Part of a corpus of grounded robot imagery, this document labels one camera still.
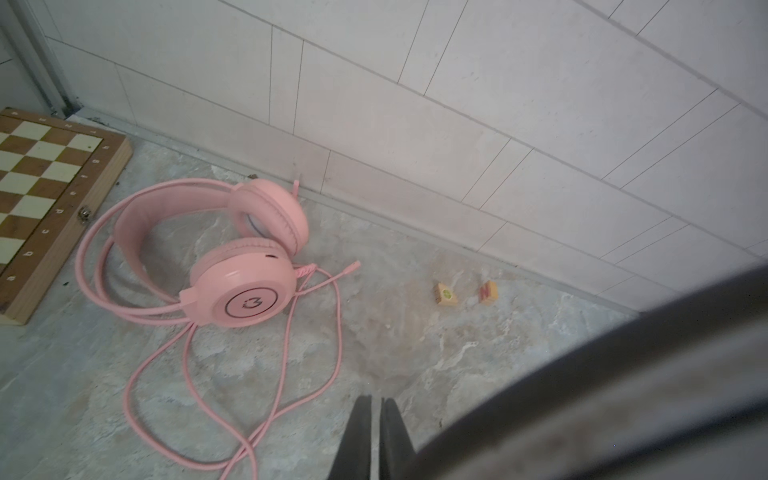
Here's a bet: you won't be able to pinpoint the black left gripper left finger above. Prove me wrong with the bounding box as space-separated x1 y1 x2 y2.
327 395 372 480

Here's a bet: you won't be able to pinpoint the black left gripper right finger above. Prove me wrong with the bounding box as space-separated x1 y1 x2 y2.
379 398 415 480

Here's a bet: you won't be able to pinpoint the pink headphone cable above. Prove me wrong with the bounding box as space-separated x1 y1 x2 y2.
122 263 344 480

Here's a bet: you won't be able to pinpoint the pink headphones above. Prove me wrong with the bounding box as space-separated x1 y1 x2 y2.
75 178 318 328

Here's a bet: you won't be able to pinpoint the white black headphones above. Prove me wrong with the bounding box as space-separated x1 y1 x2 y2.
405 268 767 479

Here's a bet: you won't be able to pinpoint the wooden block green sticker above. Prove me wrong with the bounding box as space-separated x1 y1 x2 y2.
436 283 459 306

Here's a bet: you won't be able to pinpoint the wooden block red letter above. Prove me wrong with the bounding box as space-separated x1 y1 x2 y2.
479 280 499 305

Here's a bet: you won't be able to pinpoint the wooden folded chess board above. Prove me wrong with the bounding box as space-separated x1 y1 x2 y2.
1 108 133 325

